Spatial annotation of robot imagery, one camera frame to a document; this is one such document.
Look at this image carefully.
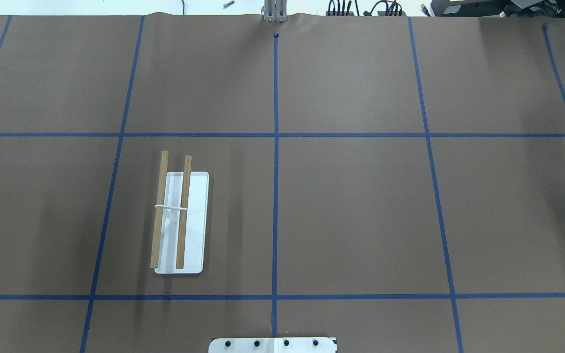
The white wooden towel rack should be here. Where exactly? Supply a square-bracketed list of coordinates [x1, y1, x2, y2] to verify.
[150, 151, 210, 275]

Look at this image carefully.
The black monitor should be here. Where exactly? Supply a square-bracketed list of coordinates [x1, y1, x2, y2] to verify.
[430, 0, 565, 18]

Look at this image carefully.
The aluminium frame post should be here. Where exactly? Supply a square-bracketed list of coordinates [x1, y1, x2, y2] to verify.
[262, 0, 288, 23]

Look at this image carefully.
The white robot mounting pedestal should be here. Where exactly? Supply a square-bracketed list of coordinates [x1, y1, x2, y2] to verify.
[208, 337, 338, 353]

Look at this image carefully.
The black cable bundle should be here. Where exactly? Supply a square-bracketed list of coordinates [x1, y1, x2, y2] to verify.
[326, 0, 407, 17]

